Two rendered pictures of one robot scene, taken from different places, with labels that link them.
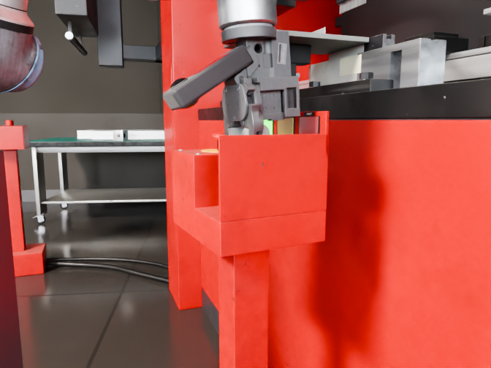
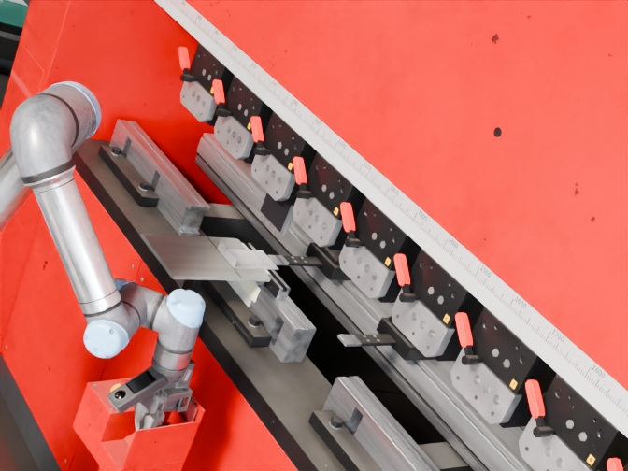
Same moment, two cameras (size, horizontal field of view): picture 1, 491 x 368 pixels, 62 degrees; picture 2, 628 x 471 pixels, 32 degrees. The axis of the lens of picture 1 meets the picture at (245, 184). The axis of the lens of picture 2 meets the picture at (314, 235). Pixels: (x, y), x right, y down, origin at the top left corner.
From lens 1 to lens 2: 1.87 m
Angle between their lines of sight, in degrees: 25
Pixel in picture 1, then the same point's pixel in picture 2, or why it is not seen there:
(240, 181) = (139, 451)
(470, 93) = (282, 432)
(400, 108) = (253, 402)
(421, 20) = not seen: hidden behind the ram
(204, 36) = (103, 44)
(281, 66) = (184, 381)
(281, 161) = (166, 439)
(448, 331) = not seen: outside the picture
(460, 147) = (270, 453)
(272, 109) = (170, 406)
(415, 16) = not seen: hidden behind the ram
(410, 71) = (283, 343)
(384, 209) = (225, 451)
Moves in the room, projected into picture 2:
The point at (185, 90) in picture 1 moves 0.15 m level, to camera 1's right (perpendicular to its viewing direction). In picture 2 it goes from (124, 406) to (196, 419)
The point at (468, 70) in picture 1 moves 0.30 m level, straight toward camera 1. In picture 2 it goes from (349, 309) to (319, 359)
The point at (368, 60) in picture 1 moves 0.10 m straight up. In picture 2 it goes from (263, 300) to (278, 264)
